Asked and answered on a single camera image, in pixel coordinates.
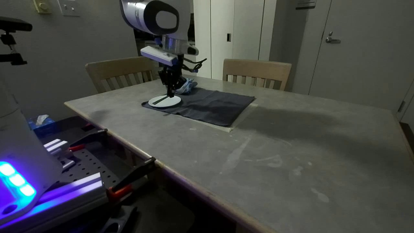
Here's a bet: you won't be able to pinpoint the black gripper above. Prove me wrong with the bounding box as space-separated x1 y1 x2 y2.
158 63 188 98

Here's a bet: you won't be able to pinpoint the metal fork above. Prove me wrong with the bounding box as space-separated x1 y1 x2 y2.
152 94 171 106

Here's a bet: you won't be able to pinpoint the white round plate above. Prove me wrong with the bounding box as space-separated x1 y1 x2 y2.
148 94 184 109

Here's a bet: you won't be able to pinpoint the blue folded cloth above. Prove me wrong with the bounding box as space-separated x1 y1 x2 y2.
178 78 199 96

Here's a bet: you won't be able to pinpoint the dark fabric placemat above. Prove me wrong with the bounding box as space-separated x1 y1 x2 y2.
141 87 258 129

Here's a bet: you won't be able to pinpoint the light wooden chair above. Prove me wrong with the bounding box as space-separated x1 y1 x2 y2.
84 54 161 93
221 58 294 92

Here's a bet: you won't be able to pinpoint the black perforated breadboard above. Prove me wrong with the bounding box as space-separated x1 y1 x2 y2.
34 115 153 204

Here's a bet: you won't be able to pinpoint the short aluminium profile pieces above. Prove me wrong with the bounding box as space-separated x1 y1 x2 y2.
43 137 71 155

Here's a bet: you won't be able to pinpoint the blue tissue box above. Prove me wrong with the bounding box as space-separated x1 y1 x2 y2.
27 113 56 131

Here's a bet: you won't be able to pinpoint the grey door sign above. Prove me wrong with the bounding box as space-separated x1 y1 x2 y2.
295 0 317 10

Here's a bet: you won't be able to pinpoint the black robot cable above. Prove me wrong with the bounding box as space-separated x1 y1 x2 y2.
178 53 209 75

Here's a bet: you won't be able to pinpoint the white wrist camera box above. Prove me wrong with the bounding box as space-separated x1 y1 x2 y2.
140 45 179 67

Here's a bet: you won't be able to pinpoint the black clamp orange handle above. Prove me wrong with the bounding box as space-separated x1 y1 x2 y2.
106 157 157 202

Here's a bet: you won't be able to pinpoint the black clamp red handle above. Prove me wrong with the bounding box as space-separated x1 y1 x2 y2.
68 125 109 153

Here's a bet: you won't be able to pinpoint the black bracket piece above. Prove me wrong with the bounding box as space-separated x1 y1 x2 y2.
100 204 140 233

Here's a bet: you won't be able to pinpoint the silver door handle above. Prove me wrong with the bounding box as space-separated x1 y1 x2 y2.
325 31 342 45

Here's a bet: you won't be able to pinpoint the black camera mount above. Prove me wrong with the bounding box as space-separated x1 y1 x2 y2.
0 15 34 67

